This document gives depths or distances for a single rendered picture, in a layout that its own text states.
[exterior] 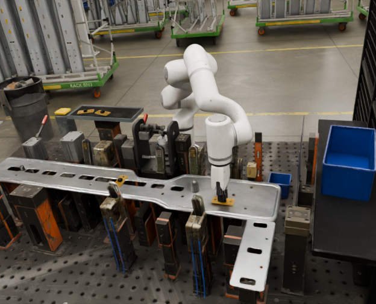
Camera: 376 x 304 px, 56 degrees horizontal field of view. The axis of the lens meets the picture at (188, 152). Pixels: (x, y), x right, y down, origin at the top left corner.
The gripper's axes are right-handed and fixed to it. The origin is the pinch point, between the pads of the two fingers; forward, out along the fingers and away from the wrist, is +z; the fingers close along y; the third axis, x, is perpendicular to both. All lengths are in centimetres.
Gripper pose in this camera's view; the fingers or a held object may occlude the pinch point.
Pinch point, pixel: (222, 195)
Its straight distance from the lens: 133.4
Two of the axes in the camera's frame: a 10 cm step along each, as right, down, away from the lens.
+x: 9.4, 0.8, -3.2
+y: -3.1, 5.1, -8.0
